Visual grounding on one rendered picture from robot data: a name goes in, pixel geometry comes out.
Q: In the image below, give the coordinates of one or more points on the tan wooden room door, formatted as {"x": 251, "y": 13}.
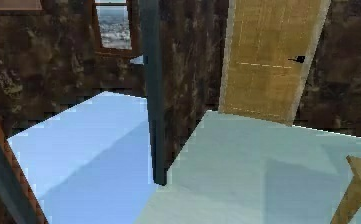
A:
{"x": 264, "y": 60}

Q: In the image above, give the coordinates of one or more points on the brown framed window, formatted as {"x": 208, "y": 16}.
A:
{"x": 114, "y": 28}

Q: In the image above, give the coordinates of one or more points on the light wooden table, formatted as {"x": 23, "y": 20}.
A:
{"x": 358, "y": 193}

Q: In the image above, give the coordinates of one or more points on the tan framed wall picture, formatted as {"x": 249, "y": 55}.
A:
{"x": 13, "y": 4}

